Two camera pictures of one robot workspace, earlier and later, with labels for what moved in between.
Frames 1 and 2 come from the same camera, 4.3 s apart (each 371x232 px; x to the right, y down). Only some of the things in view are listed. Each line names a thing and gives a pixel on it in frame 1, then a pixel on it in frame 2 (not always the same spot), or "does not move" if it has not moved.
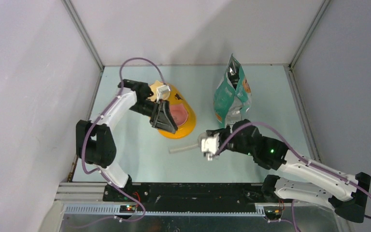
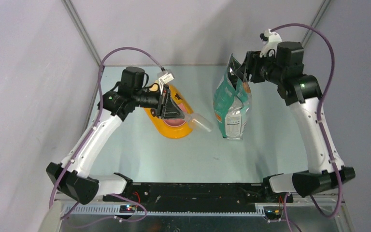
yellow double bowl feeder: [183, 115] does not move
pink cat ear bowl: [179, 114] does not move
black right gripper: [221, 131] → [250, 65]
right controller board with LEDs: [273, 212] does not move
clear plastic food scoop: [184, 147] → [198, 121]
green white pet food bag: [233, 94] does not move
